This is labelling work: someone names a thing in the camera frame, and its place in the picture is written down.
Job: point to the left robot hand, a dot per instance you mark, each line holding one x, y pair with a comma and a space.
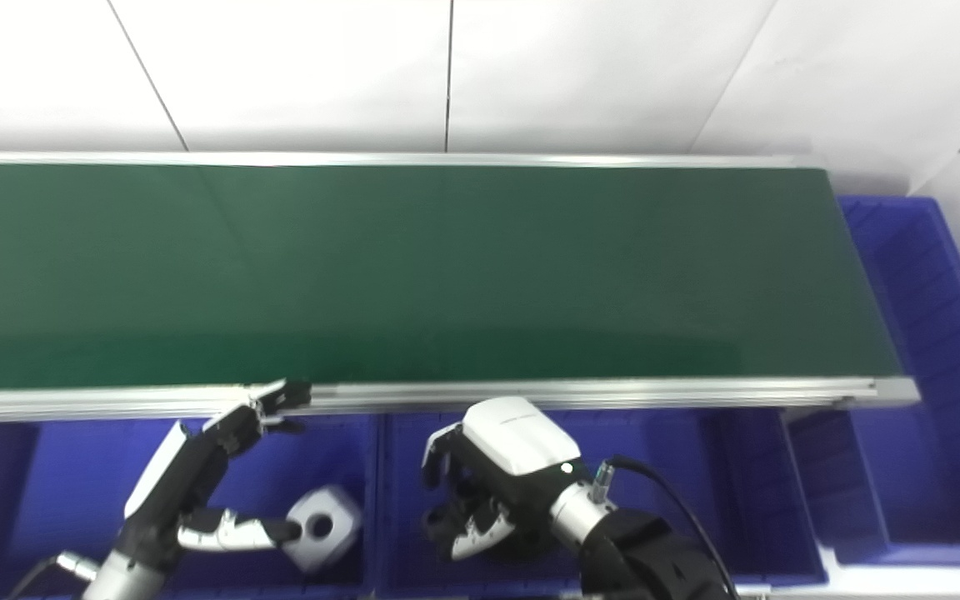
167, 492

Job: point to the blue plastic bin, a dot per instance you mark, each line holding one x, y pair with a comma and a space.
922, 350
697, 492
80, 483

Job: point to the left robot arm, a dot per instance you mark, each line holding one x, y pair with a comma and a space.
126, 579

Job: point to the white block with hole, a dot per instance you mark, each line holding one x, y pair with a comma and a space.
334, 521

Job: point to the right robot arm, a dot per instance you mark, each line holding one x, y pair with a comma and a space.
647, 558

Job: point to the green conveyor belt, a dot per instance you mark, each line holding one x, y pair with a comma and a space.
447, 275

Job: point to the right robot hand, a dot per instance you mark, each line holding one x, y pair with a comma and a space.
513, 442

